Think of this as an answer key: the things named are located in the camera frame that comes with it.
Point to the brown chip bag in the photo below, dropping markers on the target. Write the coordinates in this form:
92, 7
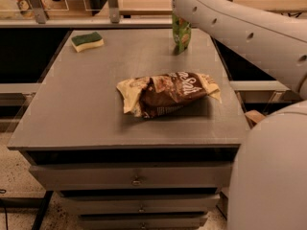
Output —
150, 97

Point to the drawer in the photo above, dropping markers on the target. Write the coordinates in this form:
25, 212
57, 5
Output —
139, 204
142, 221
71, 177

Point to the green yellow sponge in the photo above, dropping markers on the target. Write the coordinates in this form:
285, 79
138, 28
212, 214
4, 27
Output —
87, 41

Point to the bottom drawer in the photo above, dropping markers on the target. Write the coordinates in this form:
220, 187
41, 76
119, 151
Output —
142, 221

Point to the middle drawer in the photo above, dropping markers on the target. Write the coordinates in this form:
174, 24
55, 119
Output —
139, 204

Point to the grey drawer cabinet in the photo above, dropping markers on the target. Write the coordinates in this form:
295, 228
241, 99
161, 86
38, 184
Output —
132, 135

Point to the green rice chip bag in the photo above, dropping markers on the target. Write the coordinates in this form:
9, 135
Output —
181, 33

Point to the cardboard box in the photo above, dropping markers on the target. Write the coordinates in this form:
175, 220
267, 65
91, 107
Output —
254, 117

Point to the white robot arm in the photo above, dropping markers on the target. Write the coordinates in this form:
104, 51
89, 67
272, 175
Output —
268, 185

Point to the top drawer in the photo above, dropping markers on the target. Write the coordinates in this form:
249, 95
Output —
71, 177

